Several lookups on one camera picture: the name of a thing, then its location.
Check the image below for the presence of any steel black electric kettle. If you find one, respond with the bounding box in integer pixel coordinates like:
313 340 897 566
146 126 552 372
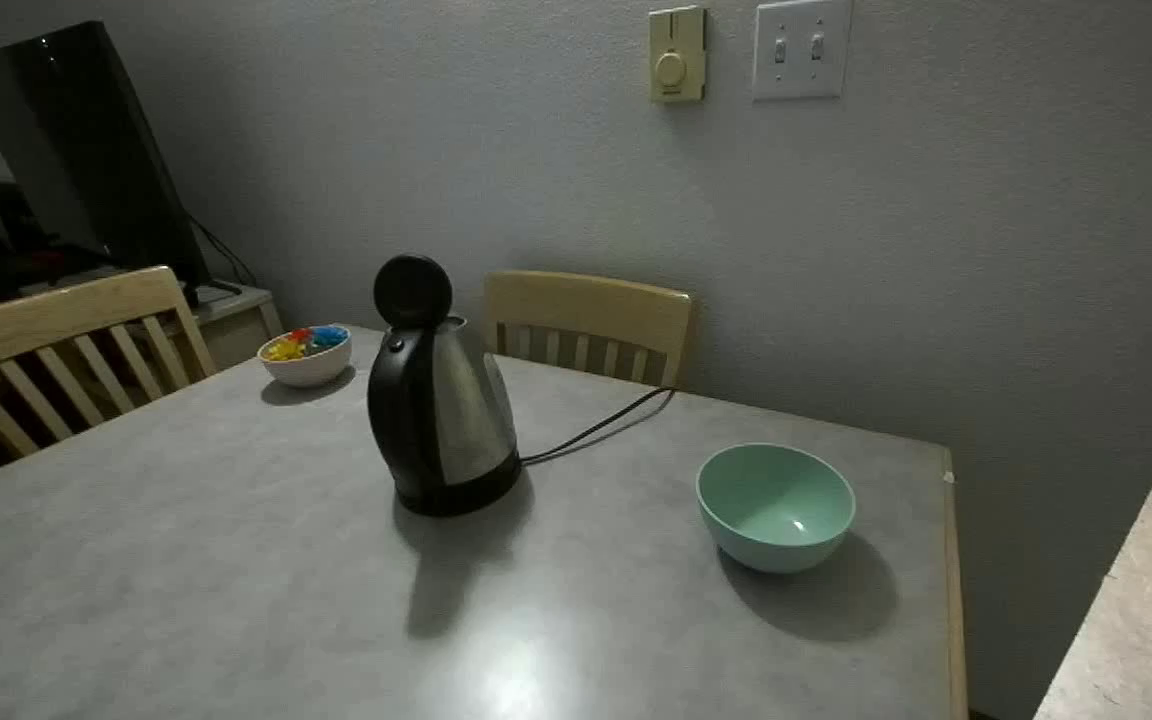
365 250 527 521

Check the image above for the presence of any wooden chair with short slats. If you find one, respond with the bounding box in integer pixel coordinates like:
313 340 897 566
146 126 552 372
480 267 702 390

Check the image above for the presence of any teal bowl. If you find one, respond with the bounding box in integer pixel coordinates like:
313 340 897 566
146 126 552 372
693 440 860 580

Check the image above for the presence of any white bowl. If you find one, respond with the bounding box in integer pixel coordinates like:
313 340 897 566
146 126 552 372
255 318 355 390

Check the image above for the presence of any beige thermostat dial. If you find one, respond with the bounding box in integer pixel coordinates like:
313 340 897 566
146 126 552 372
643 0 713 106

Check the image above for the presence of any white side cabinet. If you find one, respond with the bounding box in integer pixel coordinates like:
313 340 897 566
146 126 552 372
188 274 289 374

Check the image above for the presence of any wooden chair with long slats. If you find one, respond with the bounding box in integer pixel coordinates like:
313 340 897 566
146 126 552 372
0 258 219 461

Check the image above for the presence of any black monitor screen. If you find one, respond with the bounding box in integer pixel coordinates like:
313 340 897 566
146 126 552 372
0 15 213 287

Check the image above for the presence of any grey countertop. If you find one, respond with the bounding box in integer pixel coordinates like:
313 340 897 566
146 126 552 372
1030 366 1152 720

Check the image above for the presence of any black kettle power cable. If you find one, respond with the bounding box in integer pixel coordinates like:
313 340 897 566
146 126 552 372
519 381 678 469

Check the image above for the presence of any white double light switch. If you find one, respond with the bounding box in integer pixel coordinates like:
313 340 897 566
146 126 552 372
746 0 856 106

